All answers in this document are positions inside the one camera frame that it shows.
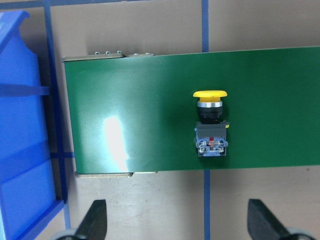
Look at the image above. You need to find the yellow mushroom push button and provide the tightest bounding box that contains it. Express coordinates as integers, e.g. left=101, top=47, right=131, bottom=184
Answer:
left=193, top=90, right=230, bottom=158

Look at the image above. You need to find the green conveyor belt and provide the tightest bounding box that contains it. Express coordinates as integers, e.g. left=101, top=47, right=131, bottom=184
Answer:
left=63, top=47, right=320, bottom=175

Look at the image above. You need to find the blue left storage bin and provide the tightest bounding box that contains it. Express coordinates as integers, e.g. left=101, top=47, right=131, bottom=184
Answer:
left=0, top=10, right=63, bottom=240

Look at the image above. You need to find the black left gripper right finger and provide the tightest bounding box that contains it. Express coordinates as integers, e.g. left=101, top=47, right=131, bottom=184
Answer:
left=247, top=199, right=291, bottom=240

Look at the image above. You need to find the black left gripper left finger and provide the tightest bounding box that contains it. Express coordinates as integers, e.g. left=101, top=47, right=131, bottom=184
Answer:
left=73, top=199, right=107, bottom=240

